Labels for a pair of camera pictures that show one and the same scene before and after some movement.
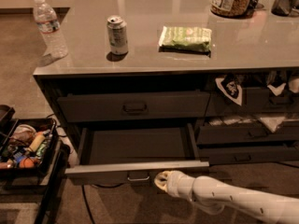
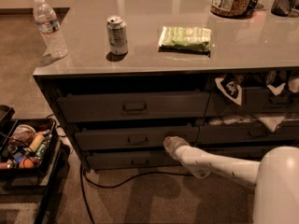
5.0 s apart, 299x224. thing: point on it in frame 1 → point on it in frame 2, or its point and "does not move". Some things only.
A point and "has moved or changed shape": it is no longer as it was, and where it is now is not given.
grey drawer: [288, 132] does not move
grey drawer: [134, 154] has moved or changed shape
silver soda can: [118, 35] does not move
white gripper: [175, 181] → [183, 153]
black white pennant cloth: [231, 88] does not move
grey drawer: [255, 101] does not move
